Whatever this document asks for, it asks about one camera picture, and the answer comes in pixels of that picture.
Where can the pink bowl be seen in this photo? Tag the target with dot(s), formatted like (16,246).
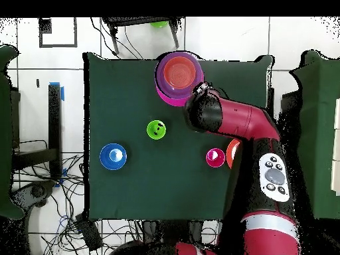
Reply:
(172,101)

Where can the purple bowl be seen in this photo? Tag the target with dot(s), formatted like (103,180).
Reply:
(159,77)

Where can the small orange bowl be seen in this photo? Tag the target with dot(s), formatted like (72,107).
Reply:
(180,73)

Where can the white boxes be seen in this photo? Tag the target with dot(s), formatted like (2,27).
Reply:
(336,146)

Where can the black power brick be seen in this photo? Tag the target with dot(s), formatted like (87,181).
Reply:
(89,233)

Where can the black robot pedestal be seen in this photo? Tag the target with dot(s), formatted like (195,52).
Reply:
(172,231)

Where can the large orange bowl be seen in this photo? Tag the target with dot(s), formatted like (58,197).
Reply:
(232,152)

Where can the blue tape strip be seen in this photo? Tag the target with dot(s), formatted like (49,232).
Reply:
(62,94)

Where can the red cup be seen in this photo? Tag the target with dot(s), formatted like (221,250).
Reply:
(215,157)

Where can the black cross beam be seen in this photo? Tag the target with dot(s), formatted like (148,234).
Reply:
(34,158)

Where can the black upright post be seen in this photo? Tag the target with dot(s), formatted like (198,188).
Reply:
(54,119)

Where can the green cup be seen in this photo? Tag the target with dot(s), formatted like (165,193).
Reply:
(156,130)

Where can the blue bowl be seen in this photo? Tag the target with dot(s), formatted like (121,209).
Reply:
(113,156)

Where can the dark green tablecloth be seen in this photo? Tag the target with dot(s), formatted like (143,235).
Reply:
(119,87)

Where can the green side table cloth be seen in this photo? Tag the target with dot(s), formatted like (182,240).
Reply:
(5,132)
(318,132)

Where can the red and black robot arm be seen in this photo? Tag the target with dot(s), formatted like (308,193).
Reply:
(247,119)

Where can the black pedestal foot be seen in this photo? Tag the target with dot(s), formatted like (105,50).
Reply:
(37,191)

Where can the green bowl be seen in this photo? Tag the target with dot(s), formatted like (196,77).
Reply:
(159,24)

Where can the black metal stool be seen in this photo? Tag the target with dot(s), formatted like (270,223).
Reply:
(127,20)

